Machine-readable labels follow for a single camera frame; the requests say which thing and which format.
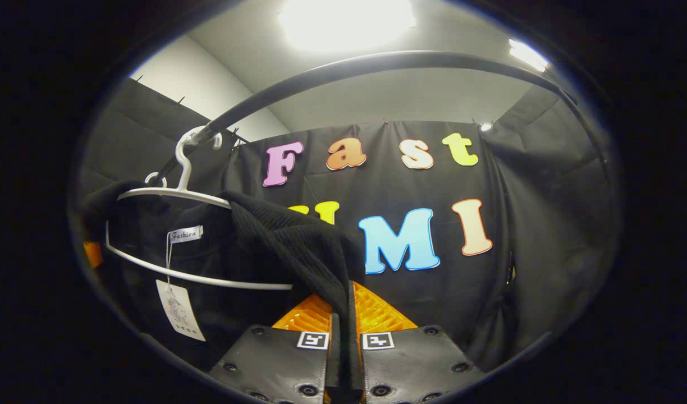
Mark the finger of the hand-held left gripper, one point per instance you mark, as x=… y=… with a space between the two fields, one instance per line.
x=94 y=253

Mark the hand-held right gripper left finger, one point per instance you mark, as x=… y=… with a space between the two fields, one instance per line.
x=282 y=359

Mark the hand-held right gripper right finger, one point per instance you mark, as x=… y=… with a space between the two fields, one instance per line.
x=411 y=359

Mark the black knit jacket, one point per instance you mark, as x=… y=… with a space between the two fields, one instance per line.
x=298 y=241

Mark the white plastic clothes hanger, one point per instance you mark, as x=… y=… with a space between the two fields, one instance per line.
x=183 y=168
x=147 y=179

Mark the black metal clothes rack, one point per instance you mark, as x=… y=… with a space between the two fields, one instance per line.
x=377 y=59

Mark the white paper hang tag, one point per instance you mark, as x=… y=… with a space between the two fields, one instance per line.
x=181 y=311

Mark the large ceiling light panel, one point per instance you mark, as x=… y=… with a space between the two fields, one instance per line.
x=346 y=22

